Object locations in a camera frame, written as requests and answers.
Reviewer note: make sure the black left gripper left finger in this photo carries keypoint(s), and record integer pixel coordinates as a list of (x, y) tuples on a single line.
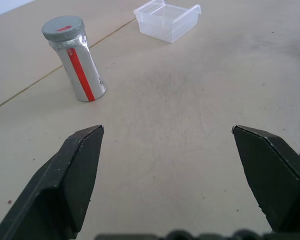
[(57, 190)]

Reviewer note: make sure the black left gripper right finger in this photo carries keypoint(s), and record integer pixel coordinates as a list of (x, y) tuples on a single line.
[(277, 180)]

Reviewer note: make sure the silver bottle with red stripe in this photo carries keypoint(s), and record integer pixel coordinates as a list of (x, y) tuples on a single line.
[(81, 72)]

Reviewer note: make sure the grey bottle cap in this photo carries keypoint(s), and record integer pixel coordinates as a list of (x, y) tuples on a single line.
[(62, 28)]

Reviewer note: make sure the clear plastic container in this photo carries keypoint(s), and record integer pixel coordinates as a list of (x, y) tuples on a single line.
[(168, 21)]

